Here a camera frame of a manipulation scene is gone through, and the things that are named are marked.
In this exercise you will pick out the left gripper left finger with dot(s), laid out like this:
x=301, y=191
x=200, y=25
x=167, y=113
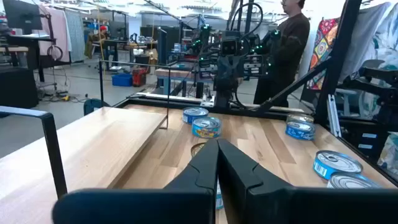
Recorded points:
x=140, y=208

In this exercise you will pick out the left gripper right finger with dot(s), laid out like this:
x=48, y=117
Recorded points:
x=295, y=208

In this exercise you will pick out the blue tuna can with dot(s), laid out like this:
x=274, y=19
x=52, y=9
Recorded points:
x=194, y=116
x=300, y=132

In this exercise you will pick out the green tuna can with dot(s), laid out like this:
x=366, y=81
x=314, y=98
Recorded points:
x=351, y=182
x=196, y=149
x=300, y=117

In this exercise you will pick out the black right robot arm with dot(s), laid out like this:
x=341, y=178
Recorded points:
x=223, y=100

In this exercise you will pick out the wooden workbench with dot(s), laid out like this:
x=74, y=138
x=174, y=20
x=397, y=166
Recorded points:
x=174, y=73

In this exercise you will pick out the person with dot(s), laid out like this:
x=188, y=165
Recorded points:
x=289, y=46
x=102, y=34

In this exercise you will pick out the black cabinet white labels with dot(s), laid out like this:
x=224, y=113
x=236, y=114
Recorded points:
x=354, y=146

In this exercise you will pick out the red box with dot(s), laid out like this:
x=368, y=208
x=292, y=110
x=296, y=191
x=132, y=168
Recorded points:
x=139, y=77

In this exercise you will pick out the colourful patterned fabric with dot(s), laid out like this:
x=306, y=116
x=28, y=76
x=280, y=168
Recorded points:
x=323, y=46

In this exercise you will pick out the blue plastic bin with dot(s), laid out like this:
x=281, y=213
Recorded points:
x=122, y=80

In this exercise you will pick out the teal chair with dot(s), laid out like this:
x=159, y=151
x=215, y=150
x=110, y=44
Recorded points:
x=93, y=106

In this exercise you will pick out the grey patterned hanging cloth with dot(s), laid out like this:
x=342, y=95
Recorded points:
x=75, y=34

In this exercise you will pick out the white floral cloth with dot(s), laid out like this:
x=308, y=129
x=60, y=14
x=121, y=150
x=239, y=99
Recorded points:
x=387, y=40

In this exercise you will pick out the pink hanging cloth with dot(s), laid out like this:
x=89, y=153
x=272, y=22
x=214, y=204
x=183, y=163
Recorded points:
x=60, y=28

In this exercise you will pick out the black desk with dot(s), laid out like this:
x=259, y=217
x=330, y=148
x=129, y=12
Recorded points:
x=31, y=38

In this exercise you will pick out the black computer monitor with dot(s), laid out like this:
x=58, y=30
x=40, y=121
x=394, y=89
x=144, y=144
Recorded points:
x=21, y=14

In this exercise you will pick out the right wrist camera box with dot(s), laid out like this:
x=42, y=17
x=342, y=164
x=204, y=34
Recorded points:
x=230, y=47

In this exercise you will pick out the black table frame rail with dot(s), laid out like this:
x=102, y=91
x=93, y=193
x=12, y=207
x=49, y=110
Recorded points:
x=161, y=104

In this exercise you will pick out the wooden shelf black metal frame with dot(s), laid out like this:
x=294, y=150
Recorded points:
x=93, y=146

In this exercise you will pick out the silver aluminium extrusion bracket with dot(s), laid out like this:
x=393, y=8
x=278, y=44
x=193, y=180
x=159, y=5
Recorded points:
x=333, y=118

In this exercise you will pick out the black frame post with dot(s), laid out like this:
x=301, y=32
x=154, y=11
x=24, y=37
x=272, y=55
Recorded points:
x=339, y=46

